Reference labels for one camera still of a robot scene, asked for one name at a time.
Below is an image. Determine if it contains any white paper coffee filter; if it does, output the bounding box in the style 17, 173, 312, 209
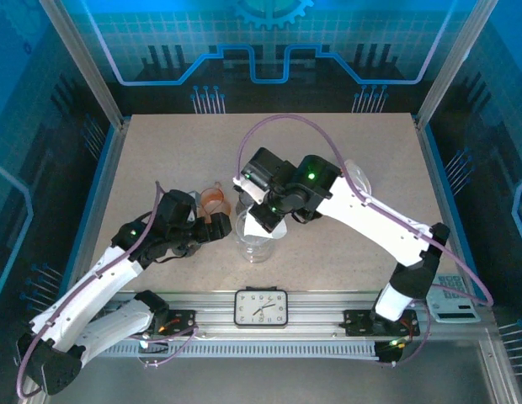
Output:
242, 213, 288, 242

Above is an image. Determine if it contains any clear glass beaker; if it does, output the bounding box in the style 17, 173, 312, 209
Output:
234, 209, 288, 246

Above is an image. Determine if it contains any orange coffee filter box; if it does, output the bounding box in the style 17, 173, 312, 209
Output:
344, 159, 373, 198

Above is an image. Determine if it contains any black rectangular analog clock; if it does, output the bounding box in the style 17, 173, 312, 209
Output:
234, 289, 289, 328

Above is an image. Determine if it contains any grey desk calculator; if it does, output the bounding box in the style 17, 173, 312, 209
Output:
427, 275, 483, 324

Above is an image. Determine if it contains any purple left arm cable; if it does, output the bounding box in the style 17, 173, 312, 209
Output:
16, 180, 201, 399

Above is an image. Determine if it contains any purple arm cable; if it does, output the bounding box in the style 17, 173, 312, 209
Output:
16, 180, 201, 399
235, 114, 496, 368

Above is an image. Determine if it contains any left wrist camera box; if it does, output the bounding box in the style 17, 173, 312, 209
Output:
185, 189, 202, 223

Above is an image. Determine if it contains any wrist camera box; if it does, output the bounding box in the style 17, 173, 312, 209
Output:
185, 189, 202, 223
232, 173, 270, 207

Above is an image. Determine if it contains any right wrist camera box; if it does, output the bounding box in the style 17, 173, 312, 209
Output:
232, 173, 270, 207

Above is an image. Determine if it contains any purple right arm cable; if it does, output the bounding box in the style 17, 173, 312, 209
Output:
235, 114, 496, 368

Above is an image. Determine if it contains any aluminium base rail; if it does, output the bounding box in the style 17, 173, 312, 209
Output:
159, 290, 382, 340

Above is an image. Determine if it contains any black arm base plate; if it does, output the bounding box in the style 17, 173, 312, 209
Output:
157, 309, 200, 338
343, 309, 421, 338

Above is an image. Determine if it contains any slotted grey cable duct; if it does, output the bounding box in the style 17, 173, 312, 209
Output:
96, 343, 378, 359

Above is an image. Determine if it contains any aluminium frame post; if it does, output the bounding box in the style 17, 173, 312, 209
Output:
413, 0, 500, 130
38, 0, 131, 130

